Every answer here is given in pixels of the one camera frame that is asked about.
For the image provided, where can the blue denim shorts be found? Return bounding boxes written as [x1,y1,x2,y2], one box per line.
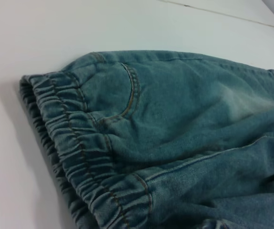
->
[19,50,274,229]

